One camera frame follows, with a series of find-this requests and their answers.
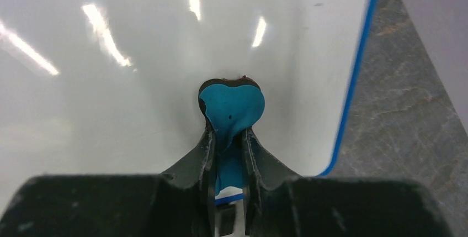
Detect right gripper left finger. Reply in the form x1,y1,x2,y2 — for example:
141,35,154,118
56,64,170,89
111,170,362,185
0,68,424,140
163,127,216,236

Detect blue framed whiteboard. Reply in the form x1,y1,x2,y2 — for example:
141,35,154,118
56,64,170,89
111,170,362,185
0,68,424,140
1,0,375,209

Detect blue whiteboard eraser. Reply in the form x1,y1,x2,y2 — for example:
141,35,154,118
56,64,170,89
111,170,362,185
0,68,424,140
198,76,265,196

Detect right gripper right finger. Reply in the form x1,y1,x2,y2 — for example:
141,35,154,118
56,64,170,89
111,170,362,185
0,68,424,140
240,128,300,236

